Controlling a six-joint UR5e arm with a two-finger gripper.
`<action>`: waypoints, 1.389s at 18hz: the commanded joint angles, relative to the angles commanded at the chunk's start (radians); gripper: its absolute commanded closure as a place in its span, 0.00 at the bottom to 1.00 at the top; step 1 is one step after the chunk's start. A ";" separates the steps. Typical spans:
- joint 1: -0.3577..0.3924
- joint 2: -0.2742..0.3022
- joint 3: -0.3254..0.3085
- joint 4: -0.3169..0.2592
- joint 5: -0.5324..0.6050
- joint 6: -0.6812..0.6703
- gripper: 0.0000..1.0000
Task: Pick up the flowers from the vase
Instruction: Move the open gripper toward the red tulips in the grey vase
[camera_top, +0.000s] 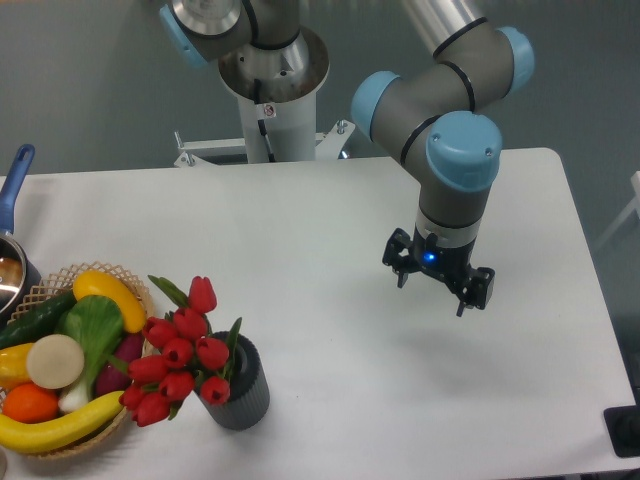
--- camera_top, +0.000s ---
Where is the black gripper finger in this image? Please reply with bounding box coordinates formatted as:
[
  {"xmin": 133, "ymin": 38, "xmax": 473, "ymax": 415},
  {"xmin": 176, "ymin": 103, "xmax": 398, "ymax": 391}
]
[
  {"xmin": 456, "ymin": 267, "xmax": 495, "ymax": 317},
  {"xmin": 382, "ymin": 228, "xmax": 416, "ymax": 288}
]

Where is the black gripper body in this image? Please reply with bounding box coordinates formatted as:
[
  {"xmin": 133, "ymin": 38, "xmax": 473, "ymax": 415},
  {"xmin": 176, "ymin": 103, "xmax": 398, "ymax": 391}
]
[{"xmin": 408, "ymin": 230, "xmax": 475, "ymax": 294}]

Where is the red tulip bouquet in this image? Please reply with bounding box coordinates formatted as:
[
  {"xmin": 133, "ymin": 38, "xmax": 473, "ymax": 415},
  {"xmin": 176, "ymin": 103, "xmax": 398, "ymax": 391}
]
[{"xmin": 119, "ymin": 275, "xmax": 242, "ymax": 427}]

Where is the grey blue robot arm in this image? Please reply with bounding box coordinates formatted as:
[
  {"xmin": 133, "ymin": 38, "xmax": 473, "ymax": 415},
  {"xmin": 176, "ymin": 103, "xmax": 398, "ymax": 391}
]
[{"xmin": 159, "ymin": 1, "xmax": 535, "ymax": 310}]

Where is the dark grey ribbed vase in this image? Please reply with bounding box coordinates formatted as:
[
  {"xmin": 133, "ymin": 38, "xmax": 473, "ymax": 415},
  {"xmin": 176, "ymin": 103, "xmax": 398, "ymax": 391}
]
[{"xmin": 196, "ymin": 334, "xmax": 270, "ymax": 431}]

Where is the black box at edge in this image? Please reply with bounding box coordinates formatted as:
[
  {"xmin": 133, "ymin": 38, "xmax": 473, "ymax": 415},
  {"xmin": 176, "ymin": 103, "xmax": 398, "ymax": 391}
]
[{"xmin": 603, "ymin": 405, "xmax": 639, "ymax": 458}]

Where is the green bok choy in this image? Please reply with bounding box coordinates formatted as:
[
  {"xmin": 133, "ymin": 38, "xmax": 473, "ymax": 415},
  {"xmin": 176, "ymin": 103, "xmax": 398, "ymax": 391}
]
[{"xmin": 58, "ymin": 295, "xmax": 124, "ymax": 414}]

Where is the yellow squash upper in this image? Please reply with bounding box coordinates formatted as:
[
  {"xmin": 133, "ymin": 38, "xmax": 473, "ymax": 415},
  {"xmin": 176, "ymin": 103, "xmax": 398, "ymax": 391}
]
[{"xmin": 72, "ymin": 270, "xmax": 147, "ymax": 334}]

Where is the yellow squash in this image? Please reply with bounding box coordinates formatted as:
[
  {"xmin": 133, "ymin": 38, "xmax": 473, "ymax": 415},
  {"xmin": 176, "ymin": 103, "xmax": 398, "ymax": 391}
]
[
  {"xmin": 72, "ymin": 270, "xmax": 147, "ymax": 334},
  {"xmin": 1, "ymin": 391, "xmax": 124, "ymax": 455}
]

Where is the purple sweet potato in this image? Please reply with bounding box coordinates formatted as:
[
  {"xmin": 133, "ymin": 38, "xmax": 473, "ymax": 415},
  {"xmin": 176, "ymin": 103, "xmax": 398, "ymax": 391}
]
[{"xmin": 94, "ymin": 331, "xmax": 147, "ymax": 398}]

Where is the woven wicker basket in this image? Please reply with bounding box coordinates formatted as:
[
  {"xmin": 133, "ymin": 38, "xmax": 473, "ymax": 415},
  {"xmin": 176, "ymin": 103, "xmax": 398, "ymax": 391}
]
[{"xmin": 1, "ymin": 262, "xmax": 154, "ymax": 459}]

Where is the beige round disc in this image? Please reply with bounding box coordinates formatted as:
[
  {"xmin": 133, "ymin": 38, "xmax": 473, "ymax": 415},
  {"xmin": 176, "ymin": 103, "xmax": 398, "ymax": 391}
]
[{"xmin": 26, "ymin": 334, "xmax": 85, "ymax": 390}]

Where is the green cucumber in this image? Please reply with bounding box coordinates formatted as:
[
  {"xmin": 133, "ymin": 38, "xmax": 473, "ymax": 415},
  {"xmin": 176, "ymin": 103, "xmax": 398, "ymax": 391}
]
[{"xmin": 1, "ymin": 291, "xmax": 76, "ymax": 349}]

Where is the orange fruit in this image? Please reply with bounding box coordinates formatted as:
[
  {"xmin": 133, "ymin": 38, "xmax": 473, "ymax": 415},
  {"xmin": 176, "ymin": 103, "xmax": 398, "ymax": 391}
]
[{"xmin": 2, "ymin": 383, "xmax": 58, "ymax": 424}]

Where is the yellow bell pepper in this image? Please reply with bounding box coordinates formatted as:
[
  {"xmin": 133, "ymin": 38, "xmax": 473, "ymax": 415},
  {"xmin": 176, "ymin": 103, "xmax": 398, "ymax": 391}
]
[{"xmin": 0, "ymin": 343, "xmax": 33, "ymax": 391}]

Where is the yellow squash lower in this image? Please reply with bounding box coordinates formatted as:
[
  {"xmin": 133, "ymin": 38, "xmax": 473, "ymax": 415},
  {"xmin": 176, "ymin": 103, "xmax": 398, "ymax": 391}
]
[{"xmin": 1, "ymin": 391, "xmax": 124, "ymax": 455}]

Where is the white frame at right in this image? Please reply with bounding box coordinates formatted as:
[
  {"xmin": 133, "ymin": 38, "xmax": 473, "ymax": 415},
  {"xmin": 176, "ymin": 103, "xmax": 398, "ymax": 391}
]
[{"xmin": 594, "ymin": 171, "xmax": 640, "ymax": 251}]

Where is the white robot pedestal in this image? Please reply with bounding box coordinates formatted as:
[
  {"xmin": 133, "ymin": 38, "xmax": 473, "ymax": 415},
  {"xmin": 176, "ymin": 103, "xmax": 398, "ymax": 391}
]
[{"xmin": 174, "ymin": 26, "xmax": 355, "ymax": 167}]

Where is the blue handled saucepan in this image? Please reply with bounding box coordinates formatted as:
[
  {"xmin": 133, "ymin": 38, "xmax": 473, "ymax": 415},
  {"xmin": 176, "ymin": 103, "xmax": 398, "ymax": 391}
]
[{"xmin": 1, "ymin": 144, "xmax": 41, "ymax": 328}]

